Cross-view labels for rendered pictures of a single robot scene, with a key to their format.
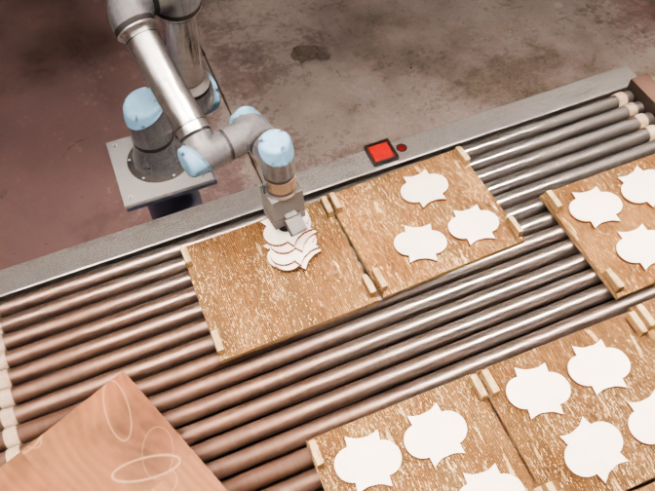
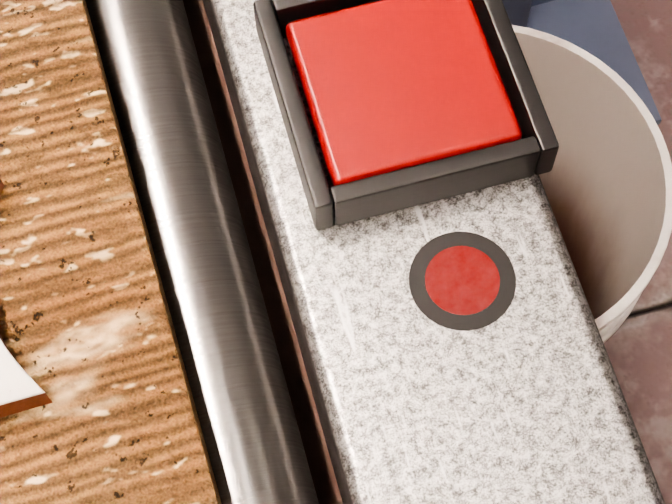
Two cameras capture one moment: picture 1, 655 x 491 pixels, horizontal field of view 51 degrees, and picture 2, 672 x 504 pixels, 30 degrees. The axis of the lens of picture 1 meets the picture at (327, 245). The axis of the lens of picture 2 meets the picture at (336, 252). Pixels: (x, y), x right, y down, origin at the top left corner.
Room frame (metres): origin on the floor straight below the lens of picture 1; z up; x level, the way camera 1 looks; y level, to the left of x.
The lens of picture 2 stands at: (1.34, -0.38, 1.26)
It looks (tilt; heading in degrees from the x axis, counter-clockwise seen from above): 66 degrees down; 96
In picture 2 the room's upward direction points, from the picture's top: 2 degrees counter-clockwise
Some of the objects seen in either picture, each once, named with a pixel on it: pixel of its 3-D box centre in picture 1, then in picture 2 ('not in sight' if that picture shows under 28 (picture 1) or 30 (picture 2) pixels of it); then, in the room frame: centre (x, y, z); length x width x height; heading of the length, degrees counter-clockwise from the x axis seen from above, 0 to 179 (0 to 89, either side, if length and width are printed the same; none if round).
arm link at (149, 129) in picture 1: (149, 116); not in sight; (1.40, 0.48, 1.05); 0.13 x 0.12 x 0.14; 122
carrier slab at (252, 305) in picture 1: (276, 275); not in sight; (0.94, 0.13, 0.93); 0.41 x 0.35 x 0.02; 110
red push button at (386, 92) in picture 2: (381, 152); (400, 87); (1.34, -0.17, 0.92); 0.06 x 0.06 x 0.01; 20
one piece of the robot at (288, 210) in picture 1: (286, 207); not in sight; (1.03, 0.09, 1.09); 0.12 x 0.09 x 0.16; 28
